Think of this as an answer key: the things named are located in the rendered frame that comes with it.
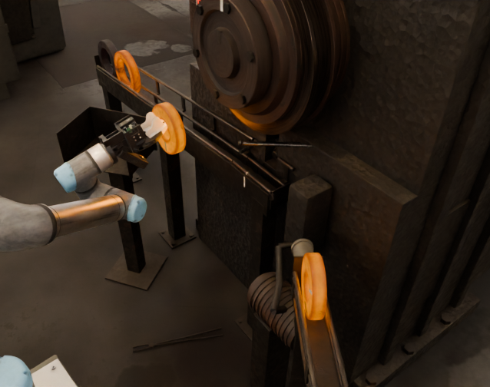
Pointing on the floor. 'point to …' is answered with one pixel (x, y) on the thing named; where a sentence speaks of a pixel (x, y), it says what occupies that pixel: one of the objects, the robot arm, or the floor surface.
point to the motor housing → (270, 332)
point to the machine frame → (386, 177)
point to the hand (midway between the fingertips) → (167, 123)
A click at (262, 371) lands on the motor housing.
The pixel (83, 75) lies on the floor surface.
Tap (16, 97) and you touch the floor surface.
